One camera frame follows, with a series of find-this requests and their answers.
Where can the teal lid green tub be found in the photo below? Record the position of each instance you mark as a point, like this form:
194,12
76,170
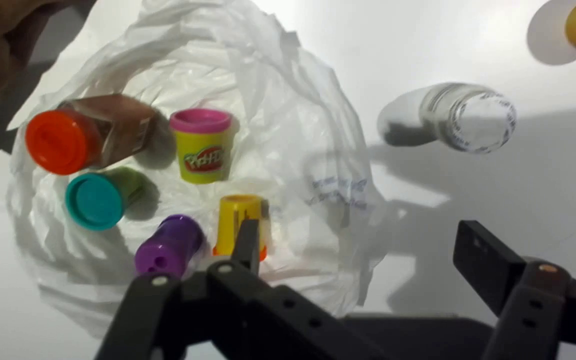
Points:
99,200

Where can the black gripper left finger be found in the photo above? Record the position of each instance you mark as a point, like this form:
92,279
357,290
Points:
230,306

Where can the orange lid yellow tub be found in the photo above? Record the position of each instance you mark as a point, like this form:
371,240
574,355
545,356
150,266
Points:
232,213

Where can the purple play-doh tub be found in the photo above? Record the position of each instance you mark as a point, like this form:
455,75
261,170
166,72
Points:
170,249

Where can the white pill bottle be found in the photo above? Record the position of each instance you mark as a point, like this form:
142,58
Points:
464,116

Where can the white plastic bag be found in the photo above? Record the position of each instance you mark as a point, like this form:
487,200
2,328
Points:
149,151

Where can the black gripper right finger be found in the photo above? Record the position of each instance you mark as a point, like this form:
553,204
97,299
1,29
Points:
532,299

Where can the pink lid yellow tub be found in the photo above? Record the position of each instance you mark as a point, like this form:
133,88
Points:
202,145

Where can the brown jar orange lid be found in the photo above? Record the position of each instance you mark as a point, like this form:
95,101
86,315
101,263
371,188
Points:
88,133

